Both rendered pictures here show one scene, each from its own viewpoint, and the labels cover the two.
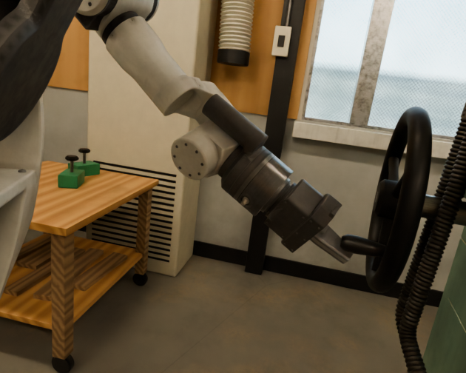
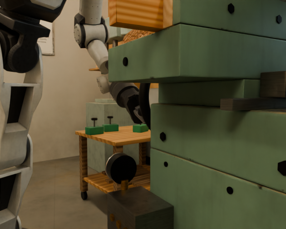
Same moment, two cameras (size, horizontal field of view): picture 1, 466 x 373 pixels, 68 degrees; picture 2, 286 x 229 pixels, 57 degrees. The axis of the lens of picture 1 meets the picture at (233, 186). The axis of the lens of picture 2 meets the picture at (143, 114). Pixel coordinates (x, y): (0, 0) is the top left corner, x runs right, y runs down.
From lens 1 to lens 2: 0.73 m
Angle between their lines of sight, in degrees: 43
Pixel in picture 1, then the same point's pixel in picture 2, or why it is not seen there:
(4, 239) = (30, 100)
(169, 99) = (99, 65)
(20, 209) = (33, 92)
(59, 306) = (115, 184)
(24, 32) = (17, 47)
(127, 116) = not seen: hidden behind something
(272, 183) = (118, 89)
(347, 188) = not seen: outside the picture
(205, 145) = (101, 78)
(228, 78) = not seen: hidden behind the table
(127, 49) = (90, 51)
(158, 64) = (97, 54)
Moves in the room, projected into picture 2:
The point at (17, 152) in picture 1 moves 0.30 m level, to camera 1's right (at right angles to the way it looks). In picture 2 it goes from (36, 79) to (88, 76)
